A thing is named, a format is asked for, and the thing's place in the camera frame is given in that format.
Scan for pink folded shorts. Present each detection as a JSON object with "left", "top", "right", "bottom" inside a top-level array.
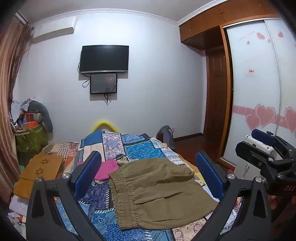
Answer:
[{"left": 73, "top": 159, "right": 118, "bottom": 181}]

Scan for clutter pile with green bag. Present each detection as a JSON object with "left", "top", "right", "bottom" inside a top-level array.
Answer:
[{"left": 12, "top": 98, "right": 53, "bottom": 166}]

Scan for yellow curved bed rail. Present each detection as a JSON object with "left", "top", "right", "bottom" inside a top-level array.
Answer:
[{"left": 91, "top": 120, "right": 119, "bottom": 133}]

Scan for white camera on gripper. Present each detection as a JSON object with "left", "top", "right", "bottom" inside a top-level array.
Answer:
[{"left": 245, "top": 135, "right": 282, "bottom": 160}]

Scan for blue patchwork bed sheet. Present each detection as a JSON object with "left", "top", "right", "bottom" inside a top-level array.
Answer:
[{"left": 53, "top": 129, "right": 243, "bottom": 241}]

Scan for small black wall monitor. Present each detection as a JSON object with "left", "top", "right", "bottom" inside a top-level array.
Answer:
[{"left": 90, "top": 73, "right": 117, "bottom": 94}]

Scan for olive green pants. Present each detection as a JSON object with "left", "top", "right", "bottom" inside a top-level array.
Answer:
[{"left": 109, "top": 158, "right": 218, "bottom": 230}]

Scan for white air conditioner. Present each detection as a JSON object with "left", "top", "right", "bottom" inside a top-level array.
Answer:
[{"left": 32, "top": 16, "right": 77, "bottom": 44}]

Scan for grey backpack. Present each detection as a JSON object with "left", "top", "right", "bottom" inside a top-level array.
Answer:
[{"left": 156, "top": 125, "right": 175, "bottom": 150}]

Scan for wooden wardrobe with sliding doors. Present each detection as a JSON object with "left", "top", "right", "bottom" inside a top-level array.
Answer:
[{"left": 179, "top": 1, "right": 295, "bottom": 171}]

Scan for brown wooden door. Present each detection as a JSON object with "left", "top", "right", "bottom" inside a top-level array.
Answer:
[{"left": 204, "top": 47, "right": 227, "bottom": 145}]

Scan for striped brown curtain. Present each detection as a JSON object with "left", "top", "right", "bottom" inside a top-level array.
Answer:
[{"left": 1, "top": 17, "right": 31, "bottom": 203}]

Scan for black wall television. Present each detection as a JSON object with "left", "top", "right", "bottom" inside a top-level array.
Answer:
[{"left": 78, "top": 45, "right": 130, "bottom": 74}]

